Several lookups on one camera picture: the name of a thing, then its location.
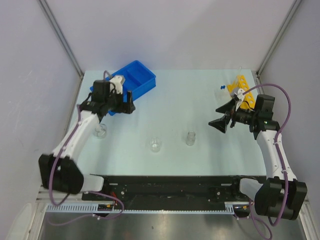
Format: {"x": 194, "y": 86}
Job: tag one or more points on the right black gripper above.
{"x": 220, "y": 124}

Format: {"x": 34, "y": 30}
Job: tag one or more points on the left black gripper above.
{"x": 123, "y": 107}

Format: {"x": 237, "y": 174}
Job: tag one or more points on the clear plastic well plate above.
{"x": 222, "y": 96}

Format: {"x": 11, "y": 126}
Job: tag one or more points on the blue divided plastic bin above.
{"x": 138, "y": 79}

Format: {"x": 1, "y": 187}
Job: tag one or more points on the stoppered round glass flask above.
{"x": 100, "y": 131}

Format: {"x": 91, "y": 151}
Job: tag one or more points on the clear glass flask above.
{"x": 155, "y": 142}

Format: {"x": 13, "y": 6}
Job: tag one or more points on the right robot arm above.
{"x": 281, "y": 195}

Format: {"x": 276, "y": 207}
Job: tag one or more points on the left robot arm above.
{"x": 59, "y": 170}

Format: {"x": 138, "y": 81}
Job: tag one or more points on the yellow test tube rack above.
{"x": 249, "y": 102}

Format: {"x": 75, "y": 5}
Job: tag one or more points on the clear glass bottle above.
{"x": 190, "y": 138}

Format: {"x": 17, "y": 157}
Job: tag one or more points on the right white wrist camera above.
{"x": 238, "y": 95}

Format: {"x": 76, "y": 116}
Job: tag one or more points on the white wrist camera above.
{"x": 116, "y": 83}
{"x": 238, "y": 95}

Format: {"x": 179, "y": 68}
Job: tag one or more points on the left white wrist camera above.
{"x": 116, "y": 83}

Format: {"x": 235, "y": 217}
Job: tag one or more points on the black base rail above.
{"x": 175, "y": 193}

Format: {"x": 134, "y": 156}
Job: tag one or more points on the aluminium frame rail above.
{"x": 43, "y": 196}

